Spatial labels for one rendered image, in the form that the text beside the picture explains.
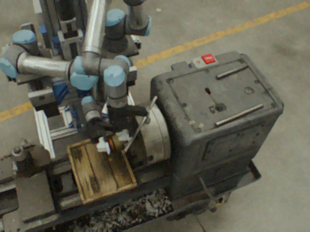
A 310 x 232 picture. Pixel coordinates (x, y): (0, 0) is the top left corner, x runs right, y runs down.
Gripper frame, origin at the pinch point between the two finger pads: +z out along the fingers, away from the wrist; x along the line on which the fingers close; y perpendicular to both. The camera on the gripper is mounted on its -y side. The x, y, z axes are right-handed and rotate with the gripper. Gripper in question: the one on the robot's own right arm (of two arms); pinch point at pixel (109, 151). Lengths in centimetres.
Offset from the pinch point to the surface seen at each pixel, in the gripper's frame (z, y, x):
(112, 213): 15.2, 7.0, -46.3
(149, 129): 3.4, -19.7, 14.4
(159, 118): -0.5, -26.3, 15.7
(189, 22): -193, -148, -108
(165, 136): 7.6, -26.5, 11.4
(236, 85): -5, -71, 18
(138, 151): 7.0, -12.8, 3.6
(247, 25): -168, -215, -108
